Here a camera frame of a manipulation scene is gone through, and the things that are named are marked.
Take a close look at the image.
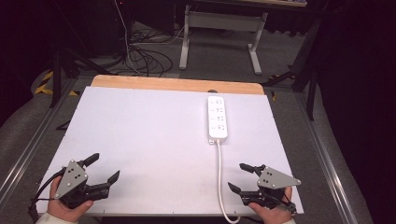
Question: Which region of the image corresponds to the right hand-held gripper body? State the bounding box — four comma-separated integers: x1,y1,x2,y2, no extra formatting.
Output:
242,166,303,215

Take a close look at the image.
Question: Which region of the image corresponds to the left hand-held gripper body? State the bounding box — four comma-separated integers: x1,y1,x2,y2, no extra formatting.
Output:
54,160,110,210

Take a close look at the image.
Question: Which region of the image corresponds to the person's left hand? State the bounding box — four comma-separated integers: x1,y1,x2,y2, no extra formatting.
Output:
46,176,94,224

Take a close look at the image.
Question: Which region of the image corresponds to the person's right hand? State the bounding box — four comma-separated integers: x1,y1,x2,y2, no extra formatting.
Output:
247,186,297,224

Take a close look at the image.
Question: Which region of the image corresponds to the white table cover sheet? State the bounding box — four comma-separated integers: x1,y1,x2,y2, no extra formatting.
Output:
36,86,305,217

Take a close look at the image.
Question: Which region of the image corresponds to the white power strip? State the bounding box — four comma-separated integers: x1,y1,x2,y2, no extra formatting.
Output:
206,95,229,146

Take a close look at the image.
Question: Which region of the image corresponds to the yellow black floor tape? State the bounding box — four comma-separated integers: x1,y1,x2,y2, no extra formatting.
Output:
33,70,80,97

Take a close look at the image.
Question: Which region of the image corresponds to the black metal stand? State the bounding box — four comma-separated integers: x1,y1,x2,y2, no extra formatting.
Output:
49,43,118,109
262,12,325,121

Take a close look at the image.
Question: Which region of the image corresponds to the white power strip cable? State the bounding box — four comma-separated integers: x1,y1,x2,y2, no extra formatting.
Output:
216,139,241,224

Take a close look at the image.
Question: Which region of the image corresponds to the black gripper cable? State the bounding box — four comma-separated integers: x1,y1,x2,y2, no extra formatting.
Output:
27,169,67,222

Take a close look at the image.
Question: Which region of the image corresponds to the aluminium floor rail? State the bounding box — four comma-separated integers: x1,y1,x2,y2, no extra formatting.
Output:
293,92,361,224
0,77,79,202

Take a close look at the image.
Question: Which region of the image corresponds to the bundle of black floor cables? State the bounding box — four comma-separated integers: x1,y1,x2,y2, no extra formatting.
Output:
122,27,175,78

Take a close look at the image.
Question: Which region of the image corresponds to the white floor cable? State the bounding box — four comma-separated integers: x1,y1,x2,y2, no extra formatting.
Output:
113,0,185,76

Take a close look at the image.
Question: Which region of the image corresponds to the white metal desk frame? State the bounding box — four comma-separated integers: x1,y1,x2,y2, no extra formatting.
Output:
178,4,269,77

